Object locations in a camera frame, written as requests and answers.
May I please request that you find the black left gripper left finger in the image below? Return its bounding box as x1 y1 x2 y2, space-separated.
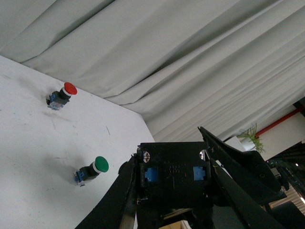
76 156 137 229

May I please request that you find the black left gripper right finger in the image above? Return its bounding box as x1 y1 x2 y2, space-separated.
198 126 283 229

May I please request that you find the yellow push button switch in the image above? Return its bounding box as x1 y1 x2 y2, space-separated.
135 141 214 229

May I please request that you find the green potted plant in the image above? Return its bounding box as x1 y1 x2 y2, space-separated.
237 124 264 154

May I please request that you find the red pipe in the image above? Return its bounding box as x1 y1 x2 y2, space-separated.
255 106 305 138

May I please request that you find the white curtain backdrop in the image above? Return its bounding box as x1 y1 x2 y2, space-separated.
0 0 305 142

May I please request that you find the green push button switch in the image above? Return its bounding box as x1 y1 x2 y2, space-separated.
74 156 109 187

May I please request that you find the red push button switch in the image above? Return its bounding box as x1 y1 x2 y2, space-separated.
46 82 78 111

